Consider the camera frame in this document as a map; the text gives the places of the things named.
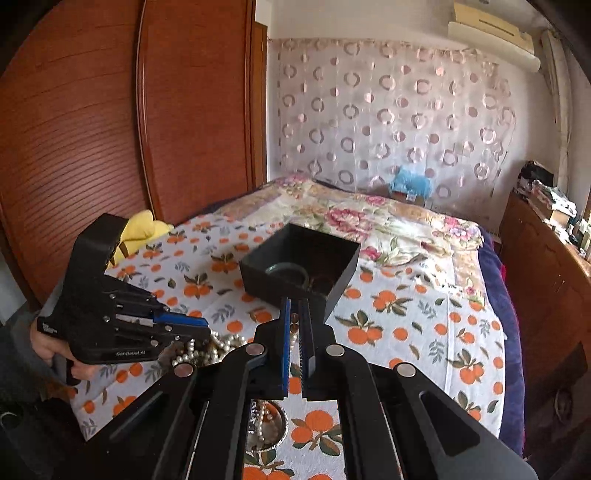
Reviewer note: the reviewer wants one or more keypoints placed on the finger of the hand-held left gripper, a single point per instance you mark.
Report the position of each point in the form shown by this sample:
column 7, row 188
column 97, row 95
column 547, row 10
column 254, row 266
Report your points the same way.
column 175, row 333
column 180, row 319

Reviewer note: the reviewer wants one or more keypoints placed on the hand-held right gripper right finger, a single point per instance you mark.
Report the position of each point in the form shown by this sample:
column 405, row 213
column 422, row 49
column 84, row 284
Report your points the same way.
column 305, row 350

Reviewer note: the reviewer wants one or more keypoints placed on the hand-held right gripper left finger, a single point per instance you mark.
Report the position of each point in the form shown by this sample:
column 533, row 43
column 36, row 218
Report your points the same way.
column 286, row 350

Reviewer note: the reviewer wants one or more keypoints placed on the pile of beaded jewelry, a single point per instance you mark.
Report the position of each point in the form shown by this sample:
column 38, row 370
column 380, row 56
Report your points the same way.
column 217, row 348

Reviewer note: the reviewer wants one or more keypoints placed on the green bangle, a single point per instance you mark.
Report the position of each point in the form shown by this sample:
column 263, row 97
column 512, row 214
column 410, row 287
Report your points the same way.
column 272, row 267

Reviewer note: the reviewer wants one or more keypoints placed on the black jewelry box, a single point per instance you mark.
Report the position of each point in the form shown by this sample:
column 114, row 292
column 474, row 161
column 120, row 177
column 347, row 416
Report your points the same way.
column 341, row 272

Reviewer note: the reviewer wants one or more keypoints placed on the person's left hand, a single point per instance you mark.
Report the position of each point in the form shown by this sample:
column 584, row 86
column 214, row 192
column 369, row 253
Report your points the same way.
column 42, row 346

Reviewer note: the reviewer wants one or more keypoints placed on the yellow plush toy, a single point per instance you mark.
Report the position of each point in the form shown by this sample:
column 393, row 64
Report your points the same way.
column 143, row 230

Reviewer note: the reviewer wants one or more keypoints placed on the orange fruit print sheet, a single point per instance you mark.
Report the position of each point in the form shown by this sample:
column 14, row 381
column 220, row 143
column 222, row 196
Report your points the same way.
column 392, row 314

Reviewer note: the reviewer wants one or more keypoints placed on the floral blanket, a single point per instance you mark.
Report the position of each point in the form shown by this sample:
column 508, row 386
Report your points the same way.
column 392, row 230

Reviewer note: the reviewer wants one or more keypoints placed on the wooden wardrobe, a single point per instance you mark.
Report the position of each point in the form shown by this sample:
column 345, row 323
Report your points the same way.
column 92, row 115

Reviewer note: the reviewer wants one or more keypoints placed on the blue plastic bag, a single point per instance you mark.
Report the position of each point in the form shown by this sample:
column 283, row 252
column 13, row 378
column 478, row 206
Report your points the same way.
column 408, row 182

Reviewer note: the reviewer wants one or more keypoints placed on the dark purple blanket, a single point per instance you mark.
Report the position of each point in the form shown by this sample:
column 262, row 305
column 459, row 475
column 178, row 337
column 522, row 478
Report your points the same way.
column 501, row 295

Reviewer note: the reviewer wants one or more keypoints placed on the wooden cabinet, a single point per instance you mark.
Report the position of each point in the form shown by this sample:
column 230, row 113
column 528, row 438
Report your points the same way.
column 545, row 286

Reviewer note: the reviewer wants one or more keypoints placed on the white window curtain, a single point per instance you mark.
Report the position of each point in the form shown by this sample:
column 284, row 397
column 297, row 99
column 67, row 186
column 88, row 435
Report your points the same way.
column 556, row 101

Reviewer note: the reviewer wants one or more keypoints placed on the air conditioner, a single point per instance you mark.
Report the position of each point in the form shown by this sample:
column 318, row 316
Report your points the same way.
column 489, row 34

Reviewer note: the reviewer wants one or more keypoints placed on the circle pattern wall curtain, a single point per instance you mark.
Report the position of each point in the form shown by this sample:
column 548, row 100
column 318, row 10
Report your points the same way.
column 369, row 115

